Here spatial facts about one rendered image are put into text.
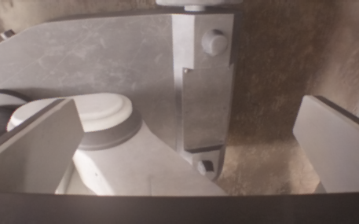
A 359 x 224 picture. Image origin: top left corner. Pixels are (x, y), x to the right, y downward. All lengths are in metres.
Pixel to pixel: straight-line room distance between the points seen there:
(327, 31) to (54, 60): 0.83
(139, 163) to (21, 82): 0.34
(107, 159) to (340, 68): 0.91
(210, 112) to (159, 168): 0.27
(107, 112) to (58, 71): 0.19
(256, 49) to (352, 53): 0.42
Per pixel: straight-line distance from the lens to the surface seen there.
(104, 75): 0.48
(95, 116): 0.35
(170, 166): 0.30
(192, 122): 0.53
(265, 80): 0.80
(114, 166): 0.32
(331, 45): 0.93
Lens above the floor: 0.62
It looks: 57 degrees down
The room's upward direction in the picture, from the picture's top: 160 degrees clockwise
